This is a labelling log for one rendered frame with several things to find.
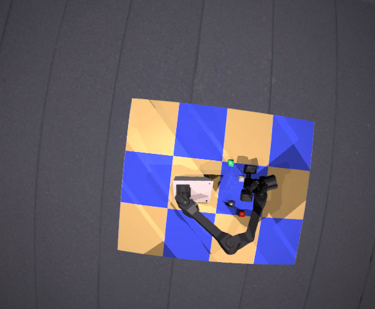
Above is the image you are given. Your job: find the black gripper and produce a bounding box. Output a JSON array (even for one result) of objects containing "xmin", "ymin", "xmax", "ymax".
[{"xmin": 240, "ymin": 165, "xmax": 257, "ymax": 202}]

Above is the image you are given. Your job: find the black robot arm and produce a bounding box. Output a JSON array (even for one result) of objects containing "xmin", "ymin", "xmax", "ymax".
[{"xmin": 174, "ymin": 175, "xmax": 278, "ymax": 255}]

